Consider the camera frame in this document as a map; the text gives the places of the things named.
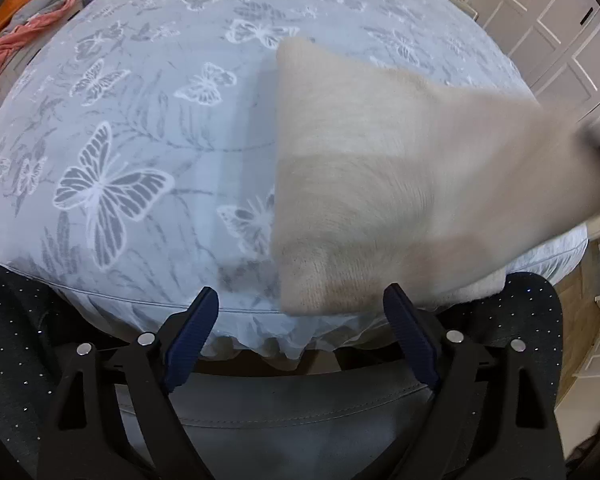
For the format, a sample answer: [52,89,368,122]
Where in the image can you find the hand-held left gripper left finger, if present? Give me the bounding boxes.
[38,286,220,480]

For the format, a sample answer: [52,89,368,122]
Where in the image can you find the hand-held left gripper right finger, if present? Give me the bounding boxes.
[383,283,567,480]

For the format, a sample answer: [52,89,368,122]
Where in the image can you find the cream sweater with black hearts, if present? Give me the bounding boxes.
[270,36,600,317]

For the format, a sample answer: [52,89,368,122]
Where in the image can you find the person's grey shirt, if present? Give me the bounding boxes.
[115,359,442,480]

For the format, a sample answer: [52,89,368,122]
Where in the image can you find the white panelled wardrobe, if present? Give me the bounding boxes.
[450,0,600,162]

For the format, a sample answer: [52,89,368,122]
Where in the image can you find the person's dark dotted pants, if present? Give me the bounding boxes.
[0,264,567,480]

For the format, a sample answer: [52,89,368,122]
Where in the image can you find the bed with blue butterfly bedspread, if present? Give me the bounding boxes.
[0,0,590,362]

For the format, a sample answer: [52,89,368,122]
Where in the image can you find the pink blanket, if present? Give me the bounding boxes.
[0,7,65,97]

